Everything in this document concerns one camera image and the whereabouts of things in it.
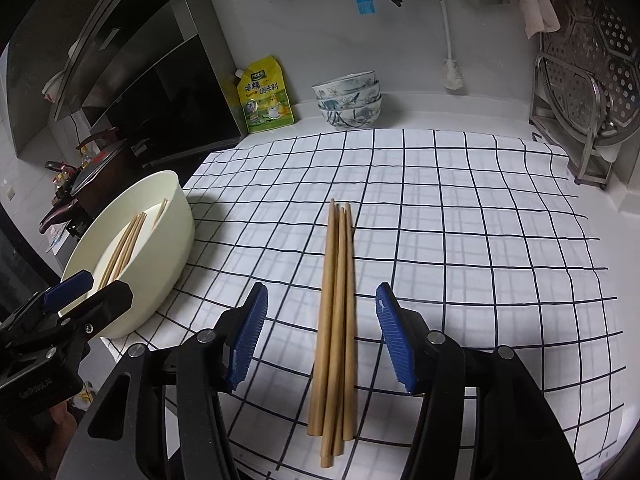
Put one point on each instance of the white dish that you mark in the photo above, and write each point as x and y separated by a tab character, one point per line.
52	85

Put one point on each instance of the brown pot with lid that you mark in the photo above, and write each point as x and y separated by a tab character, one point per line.
112	170

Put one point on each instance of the white round basin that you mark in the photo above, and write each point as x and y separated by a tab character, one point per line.
165	260

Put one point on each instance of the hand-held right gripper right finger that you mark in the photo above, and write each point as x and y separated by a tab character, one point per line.
395	340

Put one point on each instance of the white black-checked cloth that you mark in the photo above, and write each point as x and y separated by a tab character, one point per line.
450	260

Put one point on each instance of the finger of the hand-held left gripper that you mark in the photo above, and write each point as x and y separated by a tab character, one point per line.
110	307
67	290

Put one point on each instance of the black range hood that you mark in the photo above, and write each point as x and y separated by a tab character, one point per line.
165	100

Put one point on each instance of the blue floral ceramic bowl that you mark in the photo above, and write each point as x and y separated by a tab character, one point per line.
350	102
350	117
345	85

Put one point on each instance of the steel plate rack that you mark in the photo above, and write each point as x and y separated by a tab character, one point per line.
590	170

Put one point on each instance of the cluster of condiment bottles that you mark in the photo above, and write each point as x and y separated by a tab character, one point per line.
65	175

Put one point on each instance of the blue wall hook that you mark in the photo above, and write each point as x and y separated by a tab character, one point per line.
365	4

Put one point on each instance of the wooden chopstick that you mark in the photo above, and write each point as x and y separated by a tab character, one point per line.
350	340
339	430
324	320
334	340

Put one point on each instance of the yellow seasoning pouch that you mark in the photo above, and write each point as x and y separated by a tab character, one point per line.
265	100

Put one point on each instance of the white wall switch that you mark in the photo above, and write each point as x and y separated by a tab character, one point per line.
8	194

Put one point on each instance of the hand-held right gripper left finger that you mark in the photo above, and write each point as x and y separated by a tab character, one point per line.
247	335

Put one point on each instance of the perforated steel steamer plate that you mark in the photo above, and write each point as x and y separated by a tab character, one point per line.
590	35

